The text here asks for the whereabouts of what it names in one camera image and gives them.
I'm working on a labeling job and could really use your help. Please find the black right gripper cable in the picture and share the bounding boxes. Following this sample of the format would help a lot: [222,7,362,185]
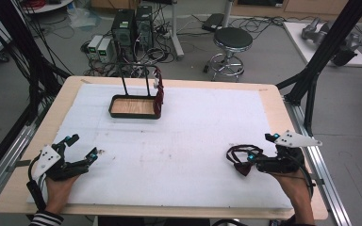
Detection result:
[290,153,316,200]

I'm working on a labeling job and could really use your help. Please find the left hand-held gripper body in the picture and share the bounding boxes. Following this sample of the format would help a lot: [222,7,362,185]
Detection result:
[30,142,90,182]

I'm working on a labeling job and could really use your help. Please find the dark red black-strap bow tie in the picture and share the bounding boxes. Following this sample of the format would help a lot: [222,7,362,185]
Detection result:
[225,144,265,177]

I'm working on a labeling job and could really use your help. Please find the round white table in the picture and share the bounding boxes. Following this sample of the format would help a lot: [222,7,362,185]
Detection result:
[21,0,75,15]

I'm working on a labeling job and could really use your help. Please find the person's right hand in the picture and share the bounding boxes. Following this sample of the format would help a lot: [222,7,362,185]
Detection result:
[270,170,315,209]

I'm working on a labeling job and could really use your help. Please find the computer towers on floor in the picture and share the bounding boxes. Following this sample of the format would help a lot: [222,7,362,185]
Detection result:
[80,18,178,79]

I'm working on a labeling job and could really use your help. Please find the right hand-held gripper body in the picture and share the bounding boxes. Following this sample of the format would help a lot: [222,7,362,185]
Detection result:
[255,129,323,174]

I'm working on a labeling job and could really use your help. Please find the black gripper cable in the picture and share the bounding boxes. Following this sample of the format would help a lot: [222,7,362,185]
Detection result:
[290,153,316,200]
[25,158,49,212]

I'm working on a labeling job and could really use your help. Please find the white floor board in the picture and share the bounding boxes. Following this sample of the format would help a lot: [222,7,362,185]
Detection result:
[282,21,362,68]

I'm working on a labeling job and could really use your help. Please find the red striped bow tie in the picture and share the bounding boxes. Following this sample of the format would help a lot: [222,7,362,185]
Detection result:
[152,65,165,116]

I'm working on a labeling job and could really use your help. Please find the white power supply unit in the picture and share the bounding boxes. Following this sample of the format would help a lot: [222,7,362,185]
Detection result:
[96,38,114,63]
[87,34,104,60]

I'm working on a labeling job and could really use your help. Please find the white foam mat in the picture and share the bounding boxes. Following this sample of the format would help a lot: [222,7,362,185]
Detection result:
[26,83,295,211]

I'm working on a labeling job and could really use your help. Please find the grey desk leg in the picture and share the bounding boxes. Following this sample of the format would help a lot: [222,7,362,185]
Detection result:
[169,0,186,61]

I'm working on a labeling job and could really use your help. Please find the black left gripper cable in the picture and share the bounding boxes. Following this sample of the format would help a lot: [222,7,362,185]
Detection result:
[25,158,49,212]

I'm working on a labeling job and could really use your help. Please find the black rack with wooden tray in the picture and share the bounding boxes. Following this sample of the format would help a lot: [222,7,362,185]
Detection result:
[107,62,164,121]

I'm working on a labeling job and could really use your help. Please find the aluminium table rail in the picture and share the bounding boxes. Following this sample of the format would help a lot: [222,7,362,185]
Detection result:
[283,95,354,226]
[0,97,56,210]

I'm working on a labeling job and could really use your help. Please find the clear plastic bag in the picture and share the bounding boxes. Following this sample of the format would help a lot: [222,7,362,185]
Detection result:
[66,5,103,30]

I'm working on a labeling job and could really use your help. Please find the black metal frame stand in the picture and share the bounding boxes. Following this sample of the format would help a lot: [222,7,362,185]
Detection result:
[0,0,72,126]
[275,0,362,137]

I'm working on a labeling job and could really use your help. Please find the black computer tower green label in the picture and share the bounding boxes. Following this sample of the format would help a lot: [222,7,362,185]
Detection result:
[110,8,137,49]

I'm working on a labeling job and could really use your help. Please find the black round stool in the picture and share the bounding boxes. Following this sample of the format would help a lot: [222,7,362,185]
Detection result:
[203,26,255,83]

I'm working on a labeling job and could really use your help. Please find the black flat box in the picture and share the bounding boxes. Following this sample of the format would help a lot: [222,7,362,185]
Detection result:
[201,12,226,33]

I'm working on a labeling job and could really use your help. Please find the person's left hand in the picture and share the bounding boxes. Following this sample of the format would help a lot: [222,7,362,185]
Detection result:
[44,173,80,215]

